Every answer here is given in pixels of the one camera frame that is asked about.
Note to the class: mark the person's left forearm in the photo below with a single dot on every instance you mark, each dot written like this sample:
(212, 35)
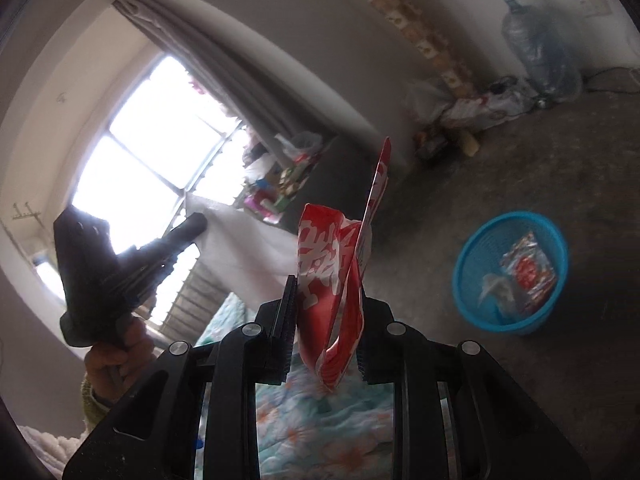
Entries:
(95, 407)

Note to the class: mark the clear red print plastic bag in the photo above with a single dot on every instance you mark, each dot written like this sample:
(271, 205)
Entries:
(530, 270)

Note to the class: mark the white fluffy cloth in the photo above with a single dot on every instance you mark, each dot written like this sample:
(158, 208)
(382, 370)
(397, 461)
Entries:
(50, 447)

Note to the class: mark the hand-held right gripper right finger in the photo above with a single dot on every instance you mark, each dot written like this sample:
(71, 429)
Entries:
(380, 340)

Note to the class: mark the person's left hand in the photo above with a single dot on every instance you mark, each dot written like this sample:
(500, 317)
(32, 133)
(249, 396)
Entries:
(117, 370)

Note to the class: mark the grey cabinet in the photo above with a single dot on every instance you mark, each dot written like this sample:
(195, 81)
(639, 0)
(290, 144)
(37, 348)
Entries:
(345, 185)

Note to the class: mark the grey curtain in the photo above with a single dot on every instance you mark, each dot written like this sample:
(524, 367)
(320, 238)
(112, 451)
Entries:
(225, 60)

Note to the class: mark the pile of colourful packets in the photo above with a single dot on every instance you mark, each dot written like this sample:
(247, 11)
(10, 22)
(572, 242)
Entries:
(275, 190)

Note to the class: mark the wall coat hook rack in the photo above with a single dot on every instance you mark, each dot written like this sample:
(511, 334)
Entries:
(25, 212)

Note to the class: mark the large window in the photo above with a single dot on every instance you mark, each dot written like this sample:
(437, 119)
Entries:
(140, 160)

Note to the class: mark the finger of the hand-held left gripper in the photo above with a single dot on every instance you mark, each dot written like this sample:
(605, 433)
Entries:
(182, 235)

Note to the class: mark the large clear water jug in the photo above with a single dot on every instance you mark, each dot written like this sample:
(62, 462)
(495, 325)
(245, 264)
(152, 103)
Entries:
(537, 50)

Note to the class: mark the blue plastic basket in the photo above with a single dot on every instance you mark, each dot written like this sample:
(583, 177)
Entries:
(500, 327)

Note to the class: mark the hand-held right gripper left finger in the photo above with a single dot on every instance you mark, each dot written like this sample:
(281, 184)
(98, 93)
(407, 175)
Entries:
(286, 325)

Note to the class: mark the metal window railing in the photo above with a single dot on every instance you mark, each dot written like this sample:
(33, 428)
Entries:
(190, 300)

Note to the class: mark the small white plastic bag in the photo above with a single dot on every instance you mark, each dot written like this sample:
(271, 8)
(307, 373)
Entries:
(300, 145)

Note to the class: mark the red and white plastic bag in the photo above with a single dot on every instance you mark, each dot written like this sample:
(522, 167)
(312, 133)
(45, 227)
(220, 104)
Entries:
(320, 280)

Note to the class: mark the patterned paper roll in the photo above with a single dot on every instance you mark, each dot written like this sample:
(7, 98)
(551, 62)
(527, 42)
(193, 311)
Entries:
(425, 40)

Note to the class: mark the translucent plastic bag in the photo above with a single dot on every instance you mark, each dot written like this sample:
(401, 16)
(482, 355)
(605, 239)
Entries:
(425, 102)

